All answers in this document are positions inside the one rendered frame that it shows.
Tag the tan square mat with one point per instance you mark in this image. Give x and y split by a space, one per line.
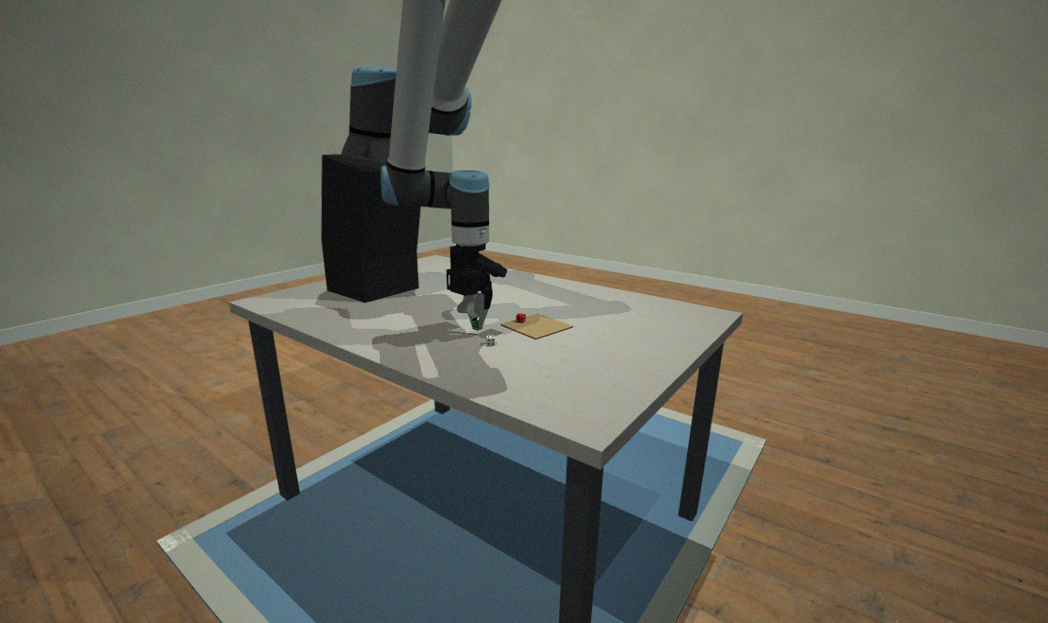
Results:
537 326

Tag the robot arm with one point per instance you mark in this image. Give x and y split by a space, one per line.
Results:
423 105

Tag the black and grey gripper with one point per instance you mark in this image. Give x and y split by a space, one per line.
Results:
468 278

